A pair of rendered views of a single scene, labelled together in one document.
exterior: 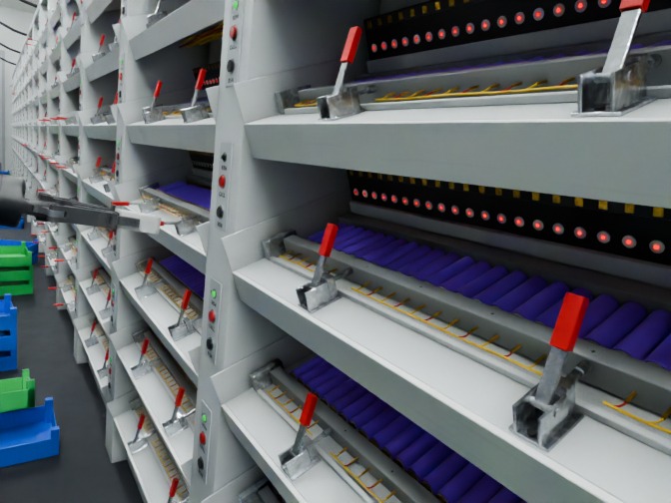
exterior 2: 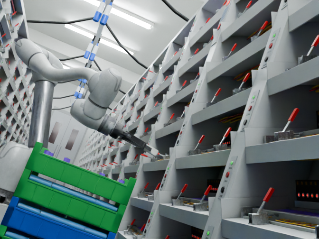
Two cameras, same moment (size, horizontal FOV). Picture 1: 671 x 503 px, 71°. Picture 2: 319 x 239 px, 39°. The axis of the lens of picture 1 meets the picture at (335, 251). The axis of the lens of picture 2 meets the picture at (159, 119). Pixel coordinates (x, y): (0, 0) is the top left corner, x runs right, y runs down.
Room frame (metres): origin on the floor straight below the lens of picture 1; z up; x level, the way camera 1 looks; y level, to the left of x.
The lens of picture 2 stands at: (-1.08, -0.59, 0.48)
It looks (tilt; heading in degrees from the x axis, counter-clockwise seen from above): 12 degrees up; 27
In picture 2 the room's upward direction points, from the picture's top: 21 degrees clockwise
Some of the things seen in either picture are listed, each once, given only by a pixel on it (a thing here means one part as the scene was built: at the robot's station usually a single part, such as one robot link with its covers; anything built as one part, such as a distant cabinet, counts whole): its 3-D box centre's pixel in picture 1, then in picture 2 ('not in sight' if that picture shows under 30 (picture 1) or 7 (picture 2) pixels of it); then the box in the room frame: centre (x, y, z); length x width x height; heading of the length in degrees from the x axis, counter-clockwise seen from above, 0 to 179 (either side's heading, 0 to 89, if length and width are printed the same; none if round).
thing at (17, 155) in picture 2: not in sight; (11, 165); (0.58, 0.89, 0.47); 0.18 x 0.16 x 0.22; 0
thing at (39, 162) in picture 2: not in sight; (82, 174); (0.07, 0.17, 0.52); 0.30 x 0.20 x 0.08; 122
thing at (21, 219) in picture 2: not in sight; (61, 226); (0.07, 0.17, 0.36); 0.30 x 0.20 x 0.08; 122
